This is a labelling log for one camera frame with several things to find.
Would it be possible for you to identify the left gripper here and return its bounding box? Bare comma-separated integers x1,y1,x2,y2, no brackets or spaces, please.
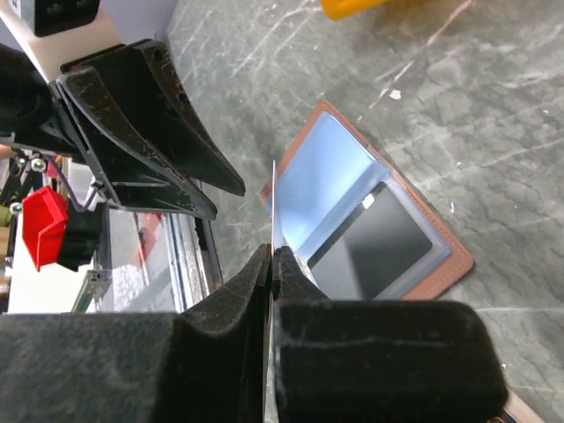
1,44,217,219

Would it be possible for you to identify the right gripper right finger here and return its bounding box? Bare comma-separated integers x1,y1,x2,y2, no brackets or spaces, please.
272,247,508,422

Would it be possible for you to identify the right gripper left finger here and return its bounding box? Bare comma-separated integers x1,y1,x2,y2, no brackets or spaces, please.
1,244,271,422

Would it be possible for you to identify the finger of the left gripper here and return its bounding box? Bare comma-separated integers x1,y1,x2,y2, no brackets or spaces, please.
118,39,246,197

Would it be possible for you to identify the black credit card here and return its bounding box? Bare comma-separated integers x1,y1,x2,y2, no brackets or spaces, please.
308,182,442,301

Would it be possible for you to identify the gold credit card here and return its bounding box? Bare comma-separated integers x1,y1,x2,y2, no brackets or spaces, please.
271,161,284,255

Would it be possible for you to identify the yellow bin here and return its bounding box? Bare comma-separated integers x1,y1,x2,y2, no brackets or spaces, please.
320,0,387,20

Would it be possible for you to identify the black book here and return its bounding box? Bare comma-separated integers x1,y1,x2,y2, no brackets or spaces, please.
487,391,545,423

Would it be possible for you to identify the aluminium mounting rail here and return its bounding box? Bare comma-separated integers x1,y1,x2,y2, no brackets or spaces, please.
71,209,223,313

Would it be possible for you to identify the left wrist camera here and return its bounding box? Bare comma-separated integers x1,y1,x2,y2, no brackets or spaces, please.
0,0,124,83

